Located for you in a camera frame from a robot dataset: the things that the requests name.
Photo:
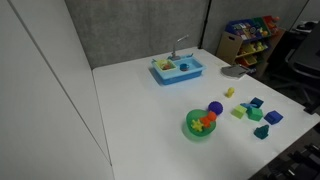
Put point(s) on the lime green building block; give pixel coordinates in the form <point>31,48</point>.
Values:
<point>239,111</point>

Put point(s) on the blue toy sink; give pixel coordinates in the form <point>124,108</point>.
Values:
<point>180,76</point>

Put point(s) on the royal blue building block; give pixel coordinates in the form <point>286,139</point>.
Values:
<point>273,117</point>

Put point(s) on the yellow-green sink basket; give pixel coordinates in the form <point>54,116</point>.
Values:
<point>161,62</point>

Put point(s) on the yellow star toy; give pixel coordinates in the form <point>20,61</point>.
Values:
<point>197,125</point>

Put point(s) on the grey metal plate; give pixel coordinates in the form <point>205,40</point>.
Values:
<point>235,70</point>

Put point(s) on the yellow rubber duck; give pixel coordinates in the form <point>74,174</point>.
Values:
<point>230,92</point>

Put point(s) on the black office chair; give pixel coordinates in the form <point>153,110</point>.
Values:
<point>306,53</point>

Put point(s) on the navy blue building block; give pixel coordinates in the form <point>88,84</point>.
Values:
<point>257,101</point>

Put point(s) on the teal toy animal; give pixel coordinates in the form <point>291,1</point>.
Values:
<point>261,132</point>

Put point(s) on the black pole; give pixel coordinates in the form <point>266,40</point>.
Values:
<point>204,26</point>

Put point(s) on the blue toy cup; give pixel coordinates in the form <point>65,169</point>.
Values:
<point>184,67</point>

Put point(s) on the green plastic bowl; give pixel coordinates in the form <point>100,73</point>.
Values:
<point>192,116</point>

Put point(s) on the orange toy food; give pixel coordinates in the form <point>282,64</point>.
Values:
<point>166,67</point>

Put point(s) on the wooden toy storage shelf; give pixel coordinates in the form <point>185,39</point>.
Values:
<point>230,43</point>

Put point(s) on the grey toy faucet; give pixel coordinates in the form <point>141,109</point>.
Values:
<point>174,53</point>

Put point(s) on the purple spiky ball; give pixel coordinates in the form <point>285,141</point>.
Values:
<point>215,107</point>

